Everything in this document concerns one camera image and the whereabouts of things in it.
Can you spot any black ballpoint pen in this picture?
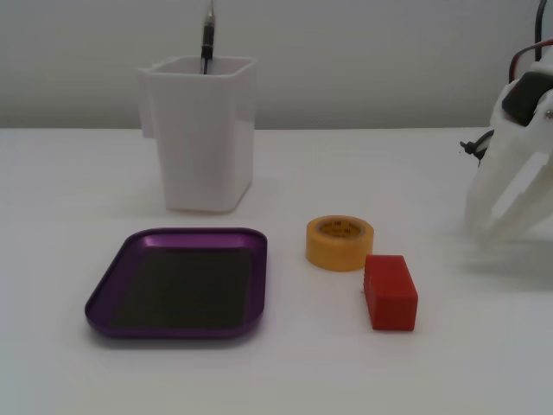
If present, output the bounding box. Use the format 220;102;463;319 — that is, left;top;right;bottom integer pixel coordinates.
199;0;217;75

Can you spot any small black camera module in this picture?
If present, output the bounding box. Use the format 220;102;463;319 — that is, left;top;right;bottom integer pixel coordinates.
458;129;494;168

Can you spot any yellow tape roll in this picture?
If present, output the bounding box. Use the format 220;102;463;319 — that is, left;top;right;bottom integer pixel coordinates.
305;214;375;272

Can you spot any red rectangular block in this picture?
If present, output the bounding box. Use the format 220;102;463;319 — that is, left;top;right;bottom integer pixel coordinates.
361;253;419;332

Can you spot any black cable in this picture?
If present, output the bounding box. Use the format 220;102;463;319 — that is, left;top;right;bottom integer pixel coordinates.
534;0;549;62

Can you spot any white plastic pen holder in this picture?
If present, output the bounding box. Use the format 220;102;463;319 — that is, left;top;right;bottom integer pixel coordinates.
137;54;259;214

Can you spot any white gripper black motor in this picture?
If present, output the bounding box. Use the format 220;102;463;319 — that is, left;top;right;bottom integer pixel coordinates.
465;54;553;244

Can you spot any red wire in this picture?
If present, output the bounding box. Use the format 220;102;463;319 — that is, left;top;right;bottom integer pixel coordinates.
508;37;553;84

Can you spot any purple metal tray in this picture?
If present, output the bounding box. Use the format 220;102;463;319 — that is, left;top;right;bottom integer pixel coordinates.
84;227;269;341

